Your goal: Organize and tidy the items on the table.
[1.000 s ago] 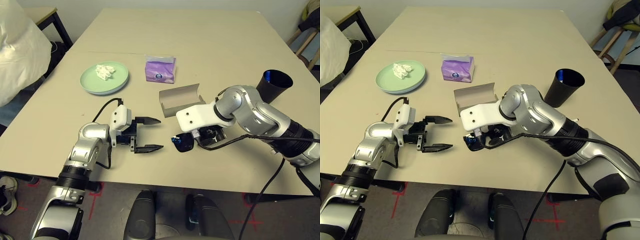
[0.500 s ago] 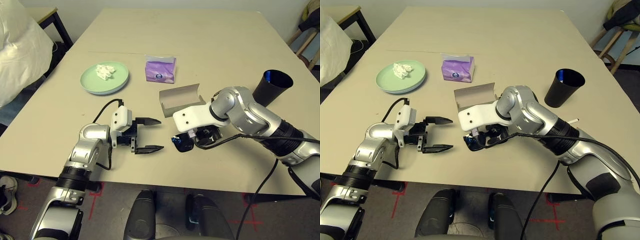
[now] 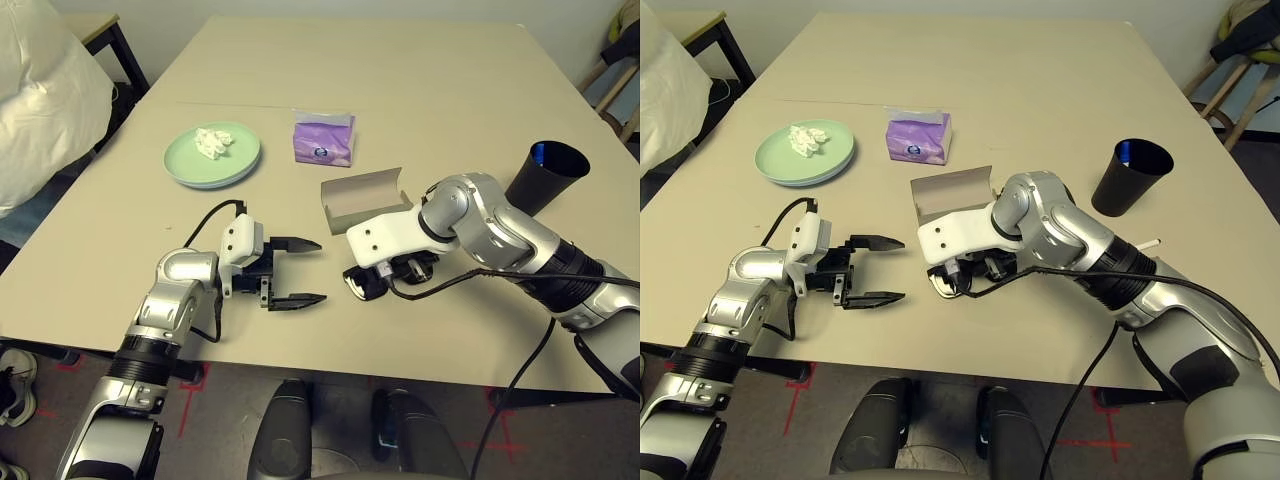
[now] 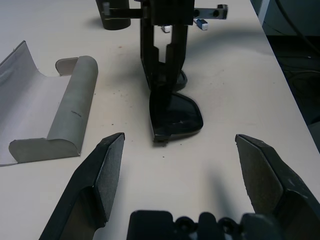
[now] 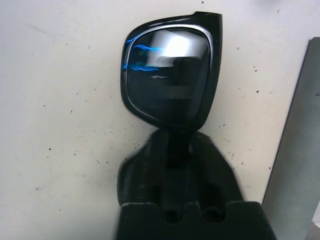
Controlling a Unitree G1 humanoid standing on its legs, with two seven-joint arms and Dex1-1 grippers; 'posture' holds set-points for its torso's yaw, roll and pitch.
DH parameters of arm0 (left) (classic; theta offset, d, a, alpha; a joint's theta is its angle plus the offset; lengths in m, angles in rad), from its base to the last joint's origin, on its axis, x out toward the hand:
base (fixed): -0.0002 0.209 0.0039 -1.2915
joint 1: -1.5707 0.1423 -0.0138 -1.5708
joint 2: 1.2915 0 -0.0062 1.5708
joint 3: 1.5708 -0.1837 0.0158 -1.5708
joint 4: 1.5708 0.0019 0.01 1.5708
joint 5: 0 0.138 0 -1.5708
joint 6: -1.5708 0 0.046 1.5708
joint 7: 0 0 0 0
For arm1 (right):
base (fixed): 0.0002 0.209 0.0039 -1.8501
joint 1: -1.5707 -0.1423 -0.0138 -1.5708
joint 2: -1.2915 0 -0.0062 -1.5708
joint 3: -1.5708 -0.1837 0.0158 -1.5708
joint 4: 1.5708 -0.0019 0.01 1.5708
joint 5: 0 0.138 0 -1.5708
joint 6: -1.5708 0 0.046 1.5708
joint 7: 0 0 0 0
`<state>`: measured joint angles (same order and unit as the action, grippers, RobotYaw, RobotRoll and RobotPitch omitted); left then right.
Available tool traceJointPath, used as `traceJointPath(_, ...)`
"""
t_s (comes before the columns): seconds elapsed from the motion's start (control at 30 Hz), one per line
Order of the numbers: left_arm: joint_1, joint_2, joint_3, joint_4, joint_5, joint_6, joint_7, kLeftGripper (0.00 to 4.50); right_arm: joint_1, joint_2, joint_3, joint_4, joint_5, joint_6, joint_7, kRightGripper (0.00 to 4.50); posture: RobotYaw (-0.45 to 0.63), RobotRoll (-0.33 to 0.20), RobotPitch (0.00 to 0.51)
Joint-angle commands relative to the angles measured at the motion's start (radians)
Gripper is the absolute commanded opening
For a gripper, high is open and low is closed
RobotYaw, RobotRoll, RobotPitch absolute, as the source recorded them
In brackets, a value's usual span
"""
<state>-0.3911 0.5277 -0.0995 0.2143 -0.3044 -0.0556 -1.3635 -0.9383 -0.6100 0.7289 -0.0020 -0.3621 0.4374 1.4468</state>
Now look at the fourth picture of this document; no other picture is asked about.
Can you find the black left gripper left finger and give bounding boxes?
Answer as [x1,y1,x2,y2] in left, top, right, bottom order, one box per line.
[38,132,126,240]

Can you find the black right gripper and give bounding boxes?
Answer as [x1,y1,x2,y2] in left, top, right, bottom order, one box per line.
[101,0,230,121]

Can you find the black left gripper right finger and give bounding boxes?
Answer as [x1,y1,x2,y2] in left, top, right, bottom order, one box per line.
[234,133,320,240]

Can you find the black sunglasses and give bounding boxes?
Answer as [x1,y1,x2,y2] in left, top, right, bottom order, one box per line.
[148,68,205,147]

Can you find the grey glasses case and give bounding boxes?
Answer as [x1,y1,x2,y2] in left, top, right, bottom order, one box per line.
[0,40,99,167]

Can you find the black cup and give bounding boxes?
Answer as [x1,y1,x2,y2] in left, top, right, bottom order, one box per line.
[99,0,132,32]

